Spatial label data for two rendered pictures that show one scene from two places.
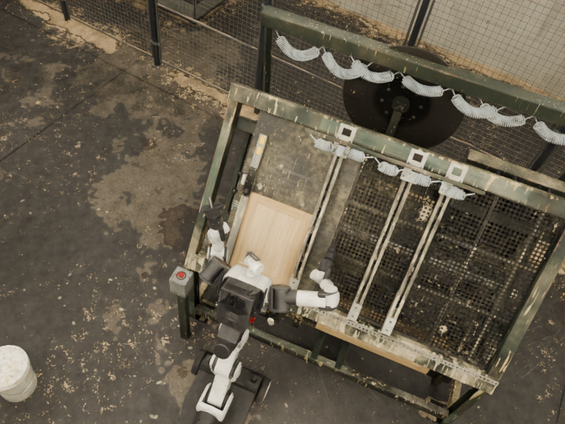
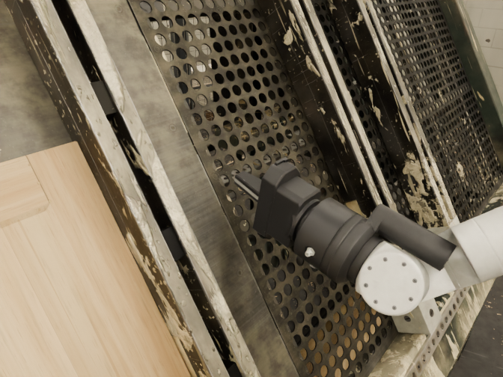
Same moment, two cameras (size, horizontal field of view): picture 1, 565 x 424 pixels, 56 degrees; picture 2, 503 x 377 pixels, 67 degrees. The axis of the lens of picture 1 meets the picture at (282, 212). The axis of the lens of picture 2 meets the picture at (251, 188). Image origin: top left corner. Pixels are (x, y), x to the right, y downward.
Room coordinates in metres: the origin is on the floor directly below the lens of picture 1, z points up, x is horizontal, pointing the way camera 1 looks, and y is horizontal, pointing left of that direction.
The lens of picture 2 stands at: (1.73, 0.07, 1.53)
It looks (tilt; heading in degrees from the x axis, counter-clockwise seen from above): 29 degrees down; 299
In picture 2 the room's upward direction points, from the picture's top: straight up
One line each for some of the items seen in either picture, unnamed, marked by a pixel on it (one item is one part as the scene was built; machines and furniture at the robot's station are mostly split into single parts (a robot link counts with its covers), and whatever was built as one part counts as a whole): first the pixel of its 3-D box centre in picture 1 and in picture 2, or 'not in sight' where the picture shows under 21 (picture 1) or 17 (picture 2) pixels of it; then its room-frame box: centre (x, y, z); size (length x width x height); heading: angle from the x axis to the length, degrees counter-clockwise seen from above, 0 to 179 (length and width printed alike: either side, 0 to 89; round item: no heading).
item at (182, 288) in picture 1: (182, 282); not in sight; (1.75, 0.58, 0.84); 0.12 x 0.12 x 0.18; 77
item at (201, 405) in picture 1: (215, 401); not in sight; (1.20, 0.22, 0.28); 0.21 x 0.20 x 0.13; 167
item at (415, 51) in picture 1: (401, 103); not in sight; (2.77, -0.63, 1.85); 0.80 x 0.06 x 0.80; 77
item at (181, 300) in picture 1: (183, 314); not in sight; (1.75, 0.58, 0.38); 0.06 x 0.06 x 0.75; 77
